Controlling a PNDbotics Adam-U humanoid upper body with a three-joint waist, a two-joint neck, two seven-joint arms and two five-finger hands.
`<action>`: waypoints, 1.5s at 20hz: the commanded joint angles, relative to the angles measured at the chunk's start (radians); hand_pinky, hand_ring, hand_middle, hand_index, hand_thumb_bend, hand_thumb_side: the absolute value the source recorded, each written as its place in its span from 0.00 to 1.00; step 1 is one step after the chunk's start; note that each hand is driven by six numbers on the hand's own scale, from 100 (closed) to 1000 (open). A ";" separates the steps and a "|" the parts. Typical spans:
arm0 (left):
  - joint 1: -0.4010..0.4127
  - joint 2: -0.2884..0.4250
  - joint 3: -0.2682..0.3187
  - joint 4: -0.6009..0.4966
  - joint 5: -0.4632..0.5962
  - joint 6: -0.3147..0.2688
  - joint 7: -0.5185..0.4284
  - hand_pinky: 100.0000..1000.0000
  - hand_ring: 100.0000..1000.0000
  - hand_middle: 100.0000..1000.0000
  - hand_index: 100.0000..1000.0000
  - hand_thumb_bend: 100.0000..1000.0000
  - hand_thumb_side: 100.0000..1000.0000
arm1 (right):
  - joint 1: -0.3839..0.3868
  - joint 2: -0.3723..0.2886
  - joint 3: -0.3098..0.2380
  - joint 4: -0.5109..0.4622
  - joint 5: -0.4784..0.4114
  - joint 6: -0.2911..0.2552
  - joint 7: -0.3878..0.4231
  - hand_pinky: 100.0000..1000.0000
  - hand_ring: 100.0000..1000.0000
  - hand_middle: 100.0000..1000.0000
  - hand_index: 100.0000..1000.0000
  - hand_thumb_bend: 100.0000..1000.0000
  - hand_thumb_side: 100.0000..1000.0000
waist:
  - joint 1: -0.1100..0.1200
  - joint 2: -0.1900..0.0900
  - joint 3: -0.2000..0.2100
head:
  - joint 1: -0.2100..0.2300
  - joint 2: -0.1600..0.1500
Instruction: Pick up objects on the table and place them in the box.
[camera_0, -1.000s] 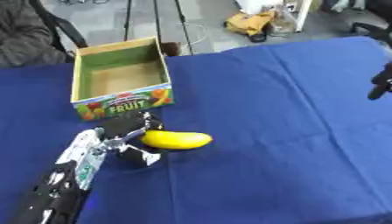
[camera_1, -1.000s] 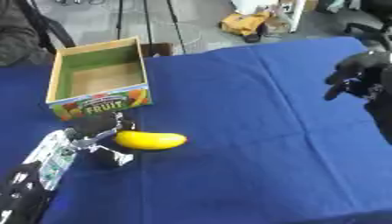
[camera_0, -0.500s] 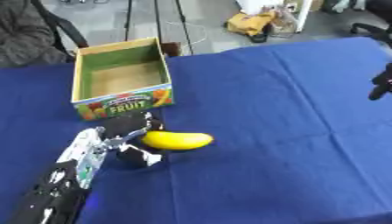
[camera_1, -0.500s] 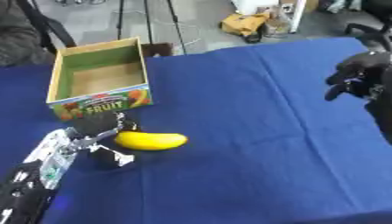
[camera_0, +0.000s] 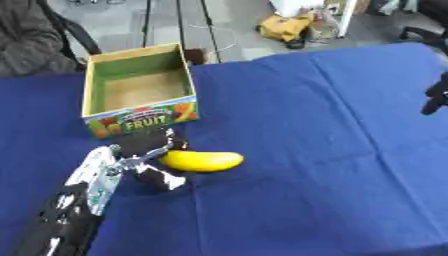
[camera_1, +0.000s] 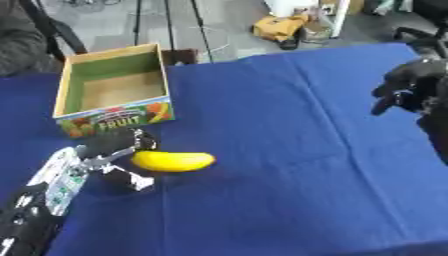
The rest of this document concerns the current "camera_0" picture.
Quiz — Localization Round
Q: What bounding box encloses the cardboard box with green inside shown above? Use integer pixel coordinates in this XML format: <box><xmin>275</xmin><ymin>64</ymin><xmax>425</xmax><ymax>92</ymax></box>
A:
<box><xmin>80</xmin><ymin>42</ymin><xmax>202</xmax><ymax>140</ymax></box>

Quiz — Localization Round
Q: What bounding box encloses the black tripod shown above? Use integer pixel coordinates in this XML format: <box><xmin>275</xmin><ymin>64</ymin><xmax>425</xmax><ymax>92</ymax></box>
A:
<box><xmin>140</xmin><ymin>0</ymin><xmax>224</xmax><ymax>64</ymax></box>

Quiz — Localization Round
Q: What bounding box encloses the yellow bag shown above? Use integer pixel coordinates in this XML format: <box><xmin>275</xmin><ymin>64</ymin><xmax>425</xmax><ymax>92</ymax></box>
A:
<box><xmin>253</xmin><ymin>12</ymin><xmax>319</xmax><ymax>50</ymax></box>

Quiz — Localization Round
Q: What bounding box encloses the yellow toy banana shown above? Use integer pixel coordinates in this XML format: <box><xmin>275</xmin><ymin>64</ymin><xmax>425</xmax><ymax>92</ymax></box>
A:
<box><xmin>157</xmin><ymin>149</ymin><xmax>247</xmax><ymax>173</ymax></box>

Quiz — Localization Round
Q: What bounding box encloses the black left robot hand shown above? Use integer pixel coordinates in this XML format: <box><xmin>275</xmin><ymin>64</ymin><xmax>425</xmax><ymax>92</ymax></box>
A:
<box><xmin>113</xmin><ymin>127</ymin><xmax>191</xmax><ymax>192</ymax></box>

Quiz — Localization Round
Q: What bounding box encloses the person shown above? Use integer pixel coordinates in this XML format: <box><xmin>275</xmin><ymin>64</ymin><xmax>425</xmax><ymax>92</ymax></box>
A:
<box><xmin>0</xmin><ymin>0</ymin><xmax>81</xmax><ymax>78</ymax></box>

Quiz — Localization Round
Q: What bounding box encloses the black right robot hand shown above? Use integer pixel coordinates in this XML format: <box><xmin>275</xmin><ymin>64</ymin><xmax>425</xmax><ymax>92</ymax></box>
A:
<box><xmin>420</xmin><ymin>71</ymin><xmax>448</xmax><ymax>116</ymax></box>

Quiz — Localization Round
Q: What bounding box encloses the black office chair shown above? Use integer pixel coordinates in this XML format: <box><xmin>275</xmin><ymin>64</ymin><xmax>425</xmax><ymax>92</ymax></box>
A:
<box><xmin>397</xmin><ymin>0</ymin><xmax>448</xmax><ymax>54</ymax></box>

